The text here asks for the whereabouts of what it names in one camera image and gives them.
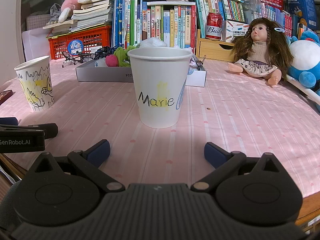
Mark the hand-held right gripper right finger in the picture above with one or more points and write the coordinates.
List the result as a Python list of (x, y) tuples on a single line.
[(216, 155)]

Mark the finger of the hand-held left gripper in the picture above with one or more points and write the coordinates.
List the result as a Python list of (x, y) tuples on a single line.
[(10, 121), (50, 130)]

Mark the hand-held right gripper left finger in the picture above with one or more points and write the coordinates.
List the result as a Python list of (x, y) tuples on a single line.
[(98, 152)]

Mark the white cardboard box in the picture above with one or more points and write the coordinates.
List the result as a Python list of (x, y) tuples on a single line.
[(105, 76)]

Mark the white fluffy plush toy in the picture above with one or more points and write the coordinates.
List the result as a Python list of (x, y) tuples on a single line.
[(152, 42)]

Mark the pink striped tablecloth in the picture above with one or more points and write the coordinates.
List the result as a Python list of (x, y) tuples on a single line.
[(225, 120)]

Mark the paper cup with yellow doodles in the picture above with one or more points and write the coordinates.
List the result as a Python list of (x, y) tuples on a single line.
[(37, 85)]

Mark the white paper sheet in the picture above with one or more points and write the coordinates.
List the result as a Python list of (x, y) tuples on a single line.
[(32, 45)]

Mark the round blue sticker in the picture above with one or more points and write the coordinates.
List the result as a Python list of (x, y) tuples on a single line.
[(75, 47)]

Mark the paper cup with handwritten name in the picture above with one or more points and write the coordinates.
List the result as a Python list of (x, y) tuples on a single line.
[(160, 85)]

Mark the black binder clip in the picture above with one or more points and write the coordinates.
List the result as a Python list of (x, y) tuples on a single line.
[(200, 63)]

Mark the dark blue knitted item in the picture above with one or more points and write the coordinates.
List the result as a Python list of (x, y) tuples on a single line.
[(103, 53)]

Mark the green plush frog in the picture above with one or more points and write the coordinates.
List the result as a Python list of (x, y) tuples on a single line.
[(123, 56)]

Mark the red plastic crate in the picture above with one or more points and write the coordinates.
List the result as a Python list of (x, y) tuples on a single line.
[(95, 40)]

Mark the grey grid patterned box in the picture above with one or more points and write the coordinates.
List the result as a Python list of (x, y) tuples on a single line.
[(36, 21)]

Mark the small wooden drawer box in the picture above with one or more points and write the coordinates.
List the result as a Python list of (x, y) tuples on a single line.
[(215, 50)]

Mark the brown haired doll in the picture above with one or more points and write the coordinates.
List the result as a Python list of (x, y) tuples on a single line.
[(260, 50)]

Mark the grey plush toy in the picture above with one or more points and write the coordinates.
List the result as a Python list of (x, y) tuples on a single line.
[(55, 13)]

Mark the white label printer carton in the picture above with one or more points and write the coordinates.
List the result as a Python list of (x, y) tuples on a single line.
[(236, 31)]

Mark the stack of flat lying books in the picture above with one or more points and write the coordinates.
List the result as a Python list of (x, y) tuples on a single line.
[(95, 12)]

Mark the pink and white plush toy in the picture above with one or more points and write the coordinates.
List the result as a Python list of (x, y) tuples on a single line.
[(72, 3)]

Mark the red beer can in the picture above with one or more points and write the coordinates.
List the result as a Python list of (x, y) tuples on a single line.
[(214, 26)]

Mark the blue and white plush toy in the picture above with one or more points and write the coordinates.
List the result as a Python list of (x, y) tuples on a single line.
[(305, 60)]

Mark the row of colourful picture books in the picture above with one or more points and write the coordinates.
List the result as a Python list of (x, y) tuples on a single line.
[(155, 22)]

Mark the row of small paperback books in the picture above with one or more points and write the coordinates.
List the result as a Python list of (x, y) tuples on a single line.
[(240, 7)]

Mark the dark blue printed carton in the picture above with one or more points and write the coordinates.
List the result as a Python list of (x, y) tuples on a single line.
[(301, 5)]

